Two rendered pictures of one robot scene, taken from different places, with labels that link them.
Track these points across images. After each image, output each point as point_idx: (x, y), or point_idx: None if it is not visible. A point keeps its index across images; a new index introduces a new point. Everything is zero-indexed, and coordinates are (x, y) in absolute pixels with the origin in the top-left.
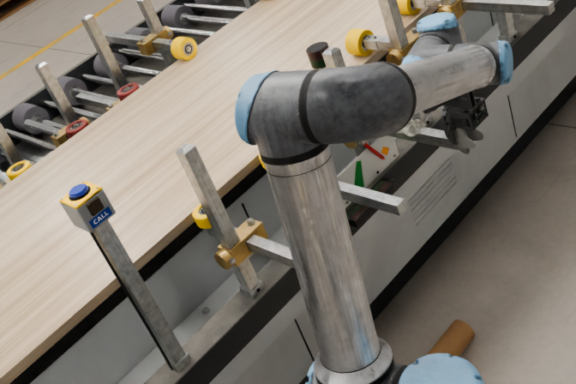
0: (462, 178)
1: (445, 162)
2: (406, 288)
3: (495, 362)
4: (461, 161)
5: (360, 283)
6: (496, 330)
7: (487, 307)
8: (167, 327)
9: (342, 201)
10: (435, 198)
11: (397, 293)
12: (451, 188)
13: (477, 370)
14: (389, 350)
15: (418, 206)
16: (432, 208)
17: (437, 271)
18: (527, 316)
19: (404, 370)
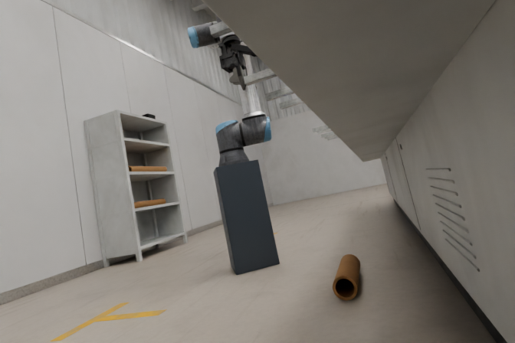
0: (488, 284)
1: (454, 203)
2: (462, 304)
3: (310, 299)
4: (480, 246)
5: (238, 89)
6: (323, 310)
7: (347, 318)
8: None
9: None
10: (455, 240)
11: (463, 296)
12: (470, 262)
13: (217, 125)
14: (243, 117)
15: (443, 218)
16: (454, 248)
17: (450, 324)
18: (300, 325)
19: (237, 120)
